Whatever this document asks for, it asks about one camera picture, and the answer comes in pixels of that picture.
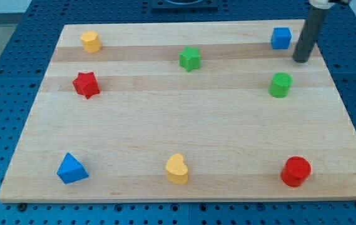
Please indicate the blue cube block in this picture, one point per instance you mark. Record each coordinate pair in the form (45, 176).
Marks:
(281, 38)

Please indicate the green star block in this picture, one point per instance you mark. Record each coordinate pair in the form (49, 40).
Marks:
(190, 58)

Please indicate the red star block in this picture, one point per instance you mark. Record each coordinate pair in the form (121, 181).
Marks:
(86, 84)

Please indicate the wooden board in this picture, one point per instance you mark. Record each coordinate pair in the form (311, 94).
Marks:
(234, 136)

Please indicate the yellow heart block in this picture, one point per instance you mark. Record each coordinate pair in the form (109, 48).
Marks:
(176, 169)

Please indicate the green cylinder block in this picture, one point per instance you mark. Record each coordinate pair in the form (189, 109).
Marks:
(280, 85)

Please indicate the yellow hexagon block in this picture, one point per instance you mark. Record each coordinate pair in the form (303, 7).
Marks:
(91, 41)

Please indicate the blue triangle block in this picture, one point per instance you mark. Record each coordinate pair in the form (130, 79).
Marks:
(71, 170)

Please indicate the red cylinder block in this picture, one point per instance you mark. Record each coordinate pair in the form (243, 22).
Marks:
(295, 171)

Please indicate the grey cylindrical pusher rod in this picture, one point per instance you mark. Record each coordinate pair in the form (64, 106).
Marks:
(309, 34)

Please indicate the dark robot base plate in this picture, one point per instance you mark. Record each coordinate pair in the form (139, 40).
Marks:
(183, 4)

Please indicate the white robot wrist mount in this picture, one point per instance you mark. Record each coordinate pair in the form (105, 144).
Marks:
(322, 4)

